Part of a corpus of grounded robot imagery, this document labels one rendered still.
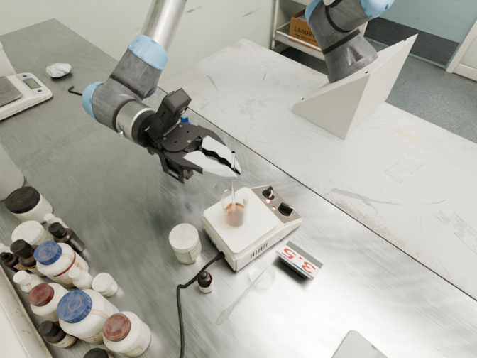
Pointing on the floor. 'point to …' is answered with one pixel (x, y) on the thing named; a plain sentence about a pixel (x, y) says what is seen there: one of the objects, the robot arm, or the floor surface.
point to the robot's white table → (348, 155)
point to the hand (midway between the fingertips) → (232, 168)
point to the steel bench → (209, 308)
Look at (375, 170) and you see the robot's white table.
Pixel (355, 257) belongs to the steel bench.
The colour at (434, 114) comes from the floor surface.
